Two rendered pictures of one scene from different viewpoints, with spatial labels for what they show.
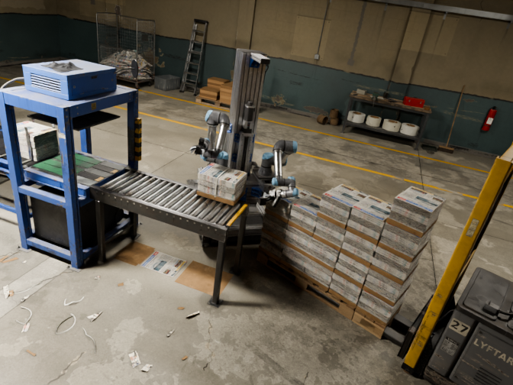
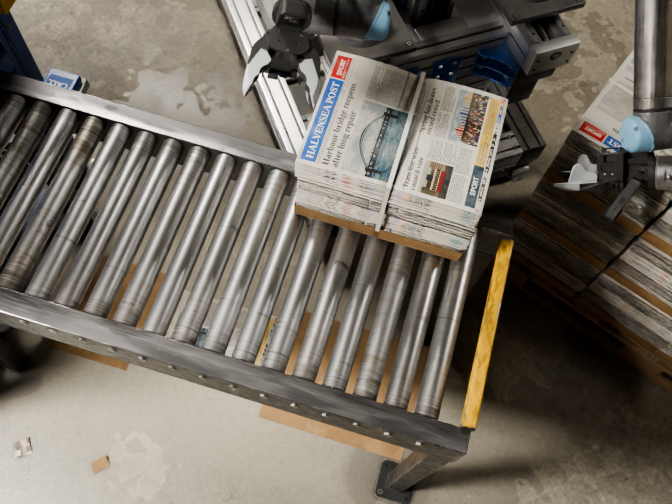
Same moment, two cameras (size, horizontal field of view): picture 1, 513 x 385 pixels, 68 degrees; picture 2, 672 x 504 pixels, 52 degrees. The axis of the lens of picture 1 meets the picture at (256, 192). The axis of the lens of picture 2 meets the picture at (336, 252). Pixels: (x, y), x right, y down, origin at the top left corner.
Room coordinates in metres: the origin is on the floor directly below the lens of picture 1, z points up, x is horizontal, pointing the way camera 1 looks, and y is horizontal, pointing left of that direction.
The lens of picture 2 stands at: (2.38, 0.53, 2.17)
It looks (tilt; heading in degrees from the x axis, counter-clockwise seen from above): 65 degrees down; 353
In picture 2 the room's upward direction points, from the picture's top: 9 degrees clockwise
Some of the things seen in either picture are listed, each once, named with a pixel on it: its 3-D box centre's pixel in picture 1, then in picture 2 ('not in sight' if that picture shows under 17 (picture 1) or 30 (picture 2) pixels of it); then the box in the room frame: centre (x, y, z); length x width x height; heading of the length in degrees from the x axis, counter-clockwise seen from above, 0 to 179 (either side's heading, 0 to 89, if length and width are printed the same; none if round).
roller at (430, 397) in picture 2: (229, 215); (449, 318); (2.87, 0.21, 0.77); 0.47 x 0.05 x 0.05; 164
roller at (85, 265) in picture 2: (152, 191); (109, 217); (3.08, 0.96, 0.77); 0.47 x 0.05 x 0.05; 164
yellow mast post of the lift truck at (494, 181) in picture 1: (450, 275); not in sight; (2.19, -1.42, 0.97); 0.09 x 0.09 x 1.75; 54
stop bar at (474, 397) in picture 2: (237, 215); (489, 329); (2.83, 0.13, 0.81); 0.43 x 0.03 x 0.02; 164
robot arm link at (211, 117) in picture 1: (211, 137); not in sight; (3.64, 0.54, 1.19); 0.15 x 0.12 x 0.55; 86
